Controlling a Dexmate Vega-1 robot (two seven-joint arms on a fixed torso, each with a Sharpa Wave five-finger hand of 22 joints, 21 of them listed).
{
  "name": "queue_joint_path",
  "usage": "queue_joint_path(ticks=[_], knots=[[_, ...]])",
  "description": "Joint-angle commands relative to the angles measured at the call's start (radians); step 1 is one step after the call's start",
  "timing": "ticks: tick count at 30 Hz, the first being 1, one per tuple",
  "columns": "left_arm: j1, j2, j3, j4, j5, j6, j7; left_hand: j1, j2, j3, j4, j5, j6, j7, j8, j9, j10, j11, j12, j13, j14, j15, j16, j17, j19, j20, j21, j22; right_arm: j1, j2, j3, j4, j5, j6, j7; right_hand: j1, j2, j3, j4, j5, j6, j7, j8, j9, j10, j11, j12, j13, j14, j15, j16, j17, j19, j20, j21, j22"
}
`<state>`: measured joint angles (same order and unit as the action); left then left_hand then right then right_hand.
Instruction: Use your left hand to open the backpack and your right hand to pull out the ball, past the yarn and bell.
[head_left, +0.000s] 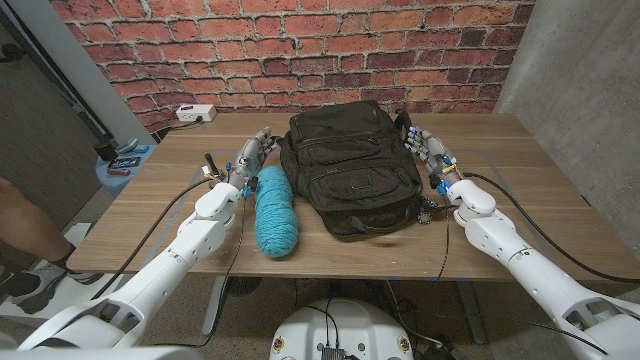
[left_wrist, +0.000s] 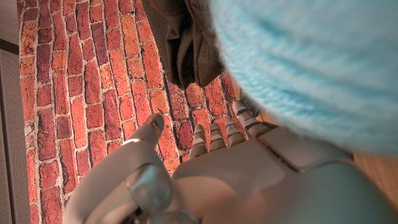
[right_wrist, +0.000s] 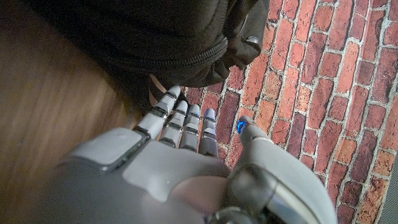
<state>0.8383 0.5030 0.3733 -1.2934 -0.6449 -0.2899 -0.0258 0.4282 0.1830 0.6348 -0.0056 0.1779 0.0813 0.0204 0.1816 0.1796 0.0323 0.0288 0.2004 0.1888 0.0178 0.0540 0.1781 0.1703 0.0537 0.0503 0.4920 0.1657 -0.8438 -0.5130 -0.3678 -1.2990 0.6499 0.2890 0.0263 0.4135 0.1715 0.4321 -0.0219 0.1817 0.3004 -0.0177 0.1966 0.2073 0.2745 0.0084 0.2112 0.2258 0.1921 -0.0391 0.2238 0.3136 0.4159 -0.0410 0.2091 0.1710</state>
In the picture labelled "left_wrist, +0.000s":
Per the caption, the red brick print backdrop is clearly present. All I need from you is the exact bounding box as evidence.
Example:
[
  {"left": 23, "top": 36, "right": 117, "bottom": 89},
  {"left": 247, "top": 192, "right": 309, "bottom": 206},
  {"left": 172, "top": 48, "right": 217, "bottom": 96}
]
[{"left": 17, "top": 0, "right": 242, "bottom": 224}]

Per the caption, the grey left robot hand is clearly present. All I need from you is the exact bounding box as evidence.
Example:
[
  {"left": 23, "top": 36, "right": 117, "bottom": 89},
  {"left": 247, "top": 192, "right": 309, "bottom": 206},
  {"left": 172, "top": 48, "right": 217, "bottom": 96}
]
[{"left": 63, "top": 100, "right": 398, "bottom": 224}]

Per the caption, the teal yarn skein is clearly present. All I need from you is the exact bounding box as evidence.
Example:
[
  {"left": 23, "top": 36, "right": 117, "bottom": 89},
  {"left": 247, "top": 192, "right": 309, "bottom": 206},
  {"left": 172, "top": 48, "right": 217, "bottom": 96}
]
[{"left": 210, "top": 0, "right": 398, "bottom": 158}]

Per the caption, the black backpack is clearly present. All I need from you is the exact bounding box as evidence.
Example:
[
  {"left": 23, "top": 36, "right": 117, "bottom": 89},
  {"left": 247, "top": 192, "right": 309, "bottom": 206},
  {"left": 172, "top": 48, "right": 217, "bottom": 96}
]
[{"left": 141, "top": 0, "right": 226, "bottom": 90}]

